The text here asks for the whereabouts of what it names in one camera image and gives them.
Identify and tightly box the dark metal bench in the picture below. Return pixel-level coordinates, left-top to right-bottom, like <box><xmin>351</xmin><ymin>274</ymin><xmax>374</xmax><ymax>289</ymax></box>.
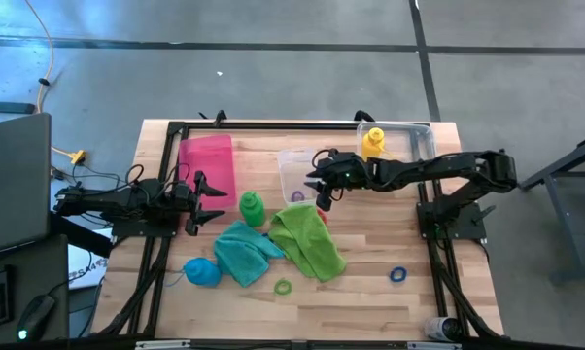
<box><xmin>517</xmin><ymin>131</ymin><xmax>585</xmax><ymax>286</ymax></box>

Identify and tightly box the printed white paper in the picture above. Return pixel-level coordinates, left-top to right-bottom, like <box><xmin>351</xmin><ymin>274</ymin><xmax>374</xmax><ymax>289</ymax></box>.
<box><xmin>67</xmin><ymin>240</ymin><xmax>110</xmax><ymax>292</ymax></box>

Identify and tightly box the green plastic sports bottle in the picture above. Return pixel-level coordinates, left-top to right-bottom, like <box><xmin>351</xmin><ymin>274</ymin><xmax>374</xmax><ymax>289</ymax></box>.
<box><xmin>238</xmin><ymin>191</ymin><xmax>267</xmax><ymax>228</ymax></box>

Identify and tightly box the aluminium frame rail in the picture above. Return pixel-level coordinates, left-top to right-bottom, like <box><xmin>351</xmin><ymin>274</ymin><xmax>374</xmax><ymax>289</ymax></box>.
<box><xmin>134</xmin><ymin>339</ymin><xmax>192</xmax><ymax>350</ymax></box>

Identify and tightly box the large clear plastic bin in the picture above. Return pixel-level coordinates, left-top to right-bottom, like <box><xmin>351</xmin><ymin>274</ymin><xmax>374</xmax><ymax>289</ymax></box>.
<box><xmin>355</xmin><ymin>121</ymin><xmax>437</xmax><ymax>181</ymax></box>

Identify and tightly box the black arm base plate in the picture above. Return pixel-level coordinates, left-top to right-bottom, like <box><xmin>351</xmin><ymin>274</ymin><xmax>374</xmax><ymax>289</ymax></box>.
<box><xmin>417</xmin><ymin>201</ymin><xmax>497</xmax><ymax>240</ymax></box>
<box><xmin>111</xmin><ymin>213</ymin><xmax>180</xmax><ymax>238</ymax></box>

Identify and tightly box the silver metal bracket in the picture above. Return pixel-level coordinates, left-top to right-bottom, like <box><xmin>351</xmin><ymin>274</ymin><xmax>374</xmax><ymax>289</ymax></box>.
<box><xmin>406</xmin><ymin>340</ymin><xmax>463</xmax><ymax>350</ymax></box>

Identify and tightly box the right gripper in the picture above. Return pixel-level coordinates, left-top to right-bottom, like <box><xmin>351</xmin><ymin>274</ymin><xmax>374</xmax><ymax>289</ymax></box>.
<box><xmin>304</xmin><ymin>150</ymin><xmax>371</xmax><ymax>213</ymax></box>

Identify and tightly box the black computer mouse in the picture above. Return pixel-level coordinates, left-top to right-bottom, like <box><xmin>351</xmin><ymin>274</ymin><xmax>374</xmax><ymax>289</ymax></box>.
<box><xmin>17</xmin><ymin>294</ymin><xmax>56</xmax><ymax>342</ymax></box>

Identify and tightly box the pink plastic bin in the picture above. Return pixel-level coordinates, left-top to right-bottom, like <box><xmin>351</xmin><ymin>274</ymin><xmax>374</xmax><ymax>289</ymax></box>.
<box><xmin>177</xmin><ymin>134</ymin><xmax>238</xmax><ymax>211</ymax></box>

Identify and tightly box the small clear plastic bin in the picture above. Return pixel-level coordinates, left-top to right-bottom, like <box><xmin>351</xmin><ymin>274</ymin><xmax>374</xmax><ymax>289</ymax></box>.
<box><xmin>276</xmin><ymin>148</ymin><xmax>328</xmax><ymax>209</ymax></box>

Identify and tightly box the teal microfibre towel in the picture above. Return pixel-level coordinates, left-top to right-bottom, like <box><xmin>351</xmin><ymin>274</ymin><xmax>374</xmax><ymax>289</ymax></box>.
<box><xmin>213</xmin><ymin>220</ymin><xmax>287</xmax><ymax>289</ymax></box>

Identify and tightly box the black aluminium table frame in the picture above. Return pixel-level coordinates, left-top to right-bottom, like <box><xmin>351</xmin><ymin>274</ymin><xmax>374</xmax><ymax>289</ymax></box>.
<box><xmin>90</xmin><ymin>120</ymin><xmax>505</xmax><ymax>341</ymax></box>

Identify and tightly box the grey laptop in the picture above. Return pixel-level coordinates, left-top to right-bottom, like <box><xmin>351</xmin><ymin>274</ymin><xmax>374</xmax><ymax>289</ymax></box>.
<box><xmin>0</xmin><ymin>112</ymin><xmax>52</xmax><ymax>258</ymax></box>

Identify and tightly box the flat black floor bar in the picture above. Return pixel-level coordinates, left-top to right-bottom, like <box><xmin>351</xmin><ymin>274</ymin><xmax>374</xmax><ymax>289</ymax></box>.
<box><xmin>0</xmin><ymin>100</ymin><xmax>36</xmax><ymax>115</ymax></box>

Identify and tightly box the yellow cable connector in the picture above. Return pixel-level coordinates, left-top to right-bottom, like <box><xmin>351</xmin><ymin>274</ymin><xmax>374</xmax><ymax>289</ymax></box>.
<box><xmin>52</xmin><ymin>145</ymin><xmax>87</xmax><ymax>166</ymax></box>

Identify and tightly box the white can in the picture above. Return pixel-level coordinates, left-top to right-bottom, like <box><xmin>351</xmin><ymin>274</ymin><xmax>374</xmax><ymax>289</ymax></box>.
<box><xmin>423</xmin><ymin>315</ymin><xmax>462</xmax><ymax>342</ymax></box>

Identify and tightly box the orange floor cable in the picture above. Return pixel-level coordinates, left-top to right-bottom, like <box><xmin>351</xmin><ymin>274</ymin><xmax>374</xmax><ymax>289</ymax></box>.
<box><xmin>23</xmin><ymin>0</ymin><xmax>55</xmax><ymax>114</ymax></box>

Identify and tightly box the green microfibre towel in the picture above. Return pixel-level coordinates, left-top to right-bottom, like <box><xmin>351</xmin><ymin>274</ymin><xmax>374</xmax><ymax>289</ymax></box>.
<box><xmin>267</xmin><ymin>203</ymin><xmax>348</xmax><ymax>284</ymax></box>

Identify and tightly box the yellow plastic sports bottle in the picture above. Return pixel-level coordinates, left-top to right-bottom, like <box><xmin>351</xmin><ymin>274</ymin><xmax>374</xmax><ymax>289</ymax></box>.
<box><xmin>360</xmin><ymin>126</ymin><xmax>387</xmax><ymax>162</ymax></box>

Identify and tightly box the dark grey desk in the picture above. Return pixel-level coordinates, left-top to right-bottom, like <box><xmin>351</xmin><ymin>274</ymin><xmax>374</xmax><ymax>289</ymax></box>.
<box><xmin>0</xmin><ymin>235</ymin><xmax>70</xmax><ymax>344</ymax></box>

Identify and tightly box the blue plastic sports bottle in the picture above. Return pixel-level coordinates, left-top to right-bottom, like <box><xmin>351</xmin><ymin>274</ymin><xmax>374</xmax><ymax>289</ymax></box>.
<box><xmin>164</xmin><ymin>257</ymin><xmax>224</xmax><ymax>289</ymax></box>

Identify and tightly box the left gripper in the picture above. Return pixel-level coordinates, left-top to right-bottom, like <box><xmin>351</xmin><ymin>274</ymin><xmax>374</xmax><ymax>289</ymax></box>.
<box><xmin>170</xmin><ymin>170</ymin><xmax>228</xmax><ymax>237</ymax></box>

